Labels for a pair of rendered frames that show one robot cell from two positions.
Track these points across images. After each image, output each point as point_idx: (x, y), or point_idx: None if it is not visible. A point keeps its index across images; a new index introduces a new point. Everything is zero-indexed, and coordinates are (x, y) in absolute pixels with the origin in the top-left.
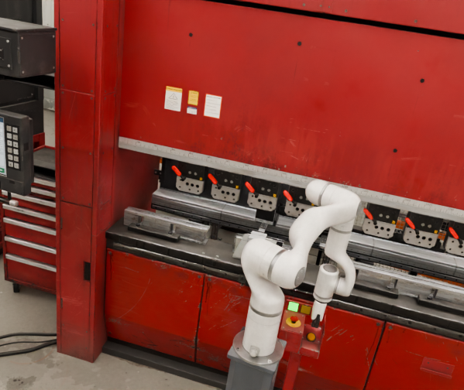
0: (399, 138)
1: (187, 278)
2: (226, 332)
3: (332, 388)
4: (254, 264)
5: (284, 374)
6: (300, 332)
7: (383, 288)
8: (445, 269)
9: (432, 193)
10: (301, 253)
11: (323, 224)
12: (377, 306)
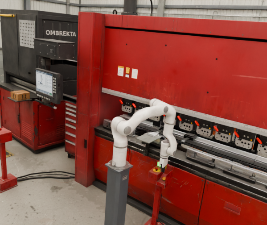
0: (208, 86)
1: None
2: (138, 178)
3: (184, 214)
4: (113, 125)
5: (163, 204)
6: (157, 173)
7: (207, 162)
8: (248, 160)
9: (226, 114)
10: (129, 121)
11: (147, 113)
12: (201, 170)
